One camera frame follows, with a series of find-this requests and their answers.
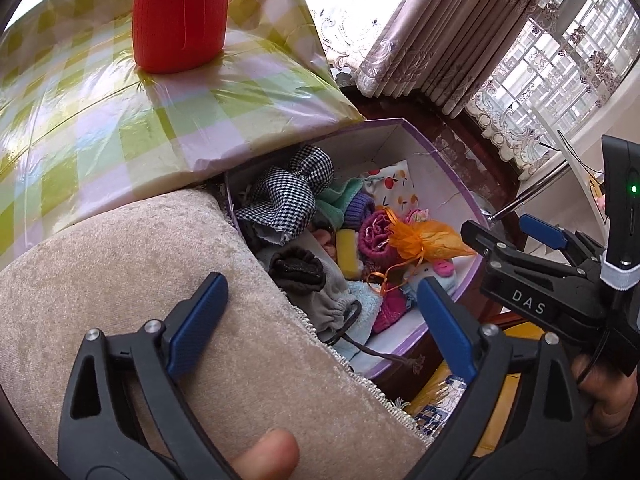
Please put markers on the red plastic bottle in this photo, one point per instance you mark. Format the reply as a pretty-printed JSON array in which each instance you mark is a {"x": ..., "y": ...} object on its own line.
[{"x": 180, "y": 15}]

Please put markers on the purple knitted sock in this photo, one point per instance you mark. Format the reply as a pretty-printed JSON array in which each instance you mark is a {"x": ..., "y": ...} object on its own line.
[{"x": 359, "y": 210}]

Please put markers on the silver metal rod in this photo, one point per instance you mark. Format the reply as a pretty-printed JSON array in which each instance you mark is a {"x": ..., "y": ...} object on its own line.
[{"x": 530, "y": 195}]

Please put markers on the light blue towel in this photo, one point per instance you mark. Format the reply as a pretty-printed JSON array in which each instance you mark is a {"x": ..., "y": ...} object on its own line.
[{"x": 362, "y": 305}]

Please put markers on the white lace curtain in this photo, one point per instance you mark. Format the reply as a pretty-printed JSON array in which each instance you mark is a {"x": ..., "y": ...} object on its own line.
[{"x": 540, "y": 85}]

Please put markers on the black white houndstooth cloth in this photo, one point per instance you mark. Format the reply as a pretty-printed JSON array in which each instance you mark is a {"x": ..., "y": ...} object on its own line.
[{"x": 285, "y": 185}]

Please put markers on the mauve patterned curtain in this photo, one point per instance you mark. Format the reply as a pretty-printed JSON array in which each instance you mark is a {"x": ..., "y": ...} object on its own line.
[{"x": 450, "y": 25}]

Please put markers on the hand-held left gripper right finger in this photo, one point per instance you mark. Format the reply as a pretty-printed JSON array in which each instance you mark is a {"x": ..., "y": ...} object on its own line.
[{"x": 447, "y": 330}]

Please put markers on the yellow sponge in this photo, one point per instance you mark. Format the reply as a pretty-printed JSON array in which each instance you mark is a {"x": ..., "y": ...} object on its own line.
[{"x": 348, "y": 255}]

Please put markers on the person's left hand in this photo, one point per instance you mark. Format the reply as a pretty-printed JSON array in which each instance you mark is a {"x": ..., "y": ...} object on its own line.
[{"x": 267, "y": 457}]

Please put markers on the magenta knitted sock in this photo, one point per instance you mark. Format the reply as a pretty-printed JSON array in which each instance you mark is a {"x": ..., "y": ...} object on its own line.
[
  {"x": 377, "y": 237},
  {"x": 390, "y": 310}
]

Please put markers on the pink fleece cloth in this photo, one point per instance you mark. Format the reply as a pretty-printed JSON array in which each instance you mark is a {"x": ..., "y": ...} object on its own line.
[{"x": 325, "y": 240}]

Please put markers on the beige velvet cushion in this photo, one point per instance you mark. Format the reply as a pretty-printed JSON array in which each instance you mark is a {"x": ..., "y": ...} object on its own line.
[{"x": 150, "y": 270}]

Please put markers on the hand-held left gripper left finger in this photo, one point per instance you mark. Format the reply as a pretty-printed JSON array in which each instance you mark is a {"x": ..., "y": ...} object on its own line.
[{"x": 197, "y": 325}]

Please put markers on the purple cardboard box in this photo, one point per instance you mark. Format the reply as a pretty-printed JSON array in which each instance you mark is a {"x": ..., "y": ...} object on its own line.
[{"x": 380, "y": 145}]

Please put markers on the green checkered plastic tablecloth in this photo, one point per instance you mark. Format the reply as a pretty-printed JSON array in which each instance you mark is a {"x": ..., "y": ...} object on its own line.
[{"x": 100, "y": 125}]

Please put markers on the orange organza bag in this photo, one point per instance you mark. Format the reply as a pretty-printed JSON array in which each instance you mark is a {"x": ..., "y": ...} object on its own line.
[{"x": 425, "y": 240}]

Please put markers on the person's right hand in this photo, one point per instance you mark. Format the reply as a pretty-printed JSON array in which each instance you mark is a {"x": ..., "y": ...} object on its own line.
[{"x": 607, "y": 400}]

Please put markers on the yellow packet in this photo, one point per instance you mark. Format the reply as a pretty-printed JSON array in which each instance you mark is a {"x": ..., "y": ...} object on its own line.
[{"x": 440, "y": 385}]

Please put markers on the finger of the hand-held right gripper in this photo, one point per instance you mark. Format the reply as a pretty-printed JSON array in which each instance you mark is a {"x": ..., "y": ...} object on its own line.
[
  {"x": 542, "y": 232},
  {"x": 492, "y": 245}
]

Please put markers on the orange fruit print pouch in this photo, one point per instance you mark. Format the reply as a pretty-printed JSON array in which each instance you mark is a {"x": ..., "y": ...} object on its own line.
[{"x": 395, "y": 182}]

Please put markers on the red floral cloth pouch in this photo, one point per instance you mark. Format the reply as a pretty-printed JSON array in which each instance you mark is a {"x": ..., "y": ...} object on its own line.
[{"x": 417, "y": 216}]

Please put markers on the green towel cloth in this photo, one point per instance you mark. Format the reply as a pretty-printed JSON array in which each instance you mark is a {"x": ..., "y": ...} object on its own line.
[{"x": 337, "y": 200}]

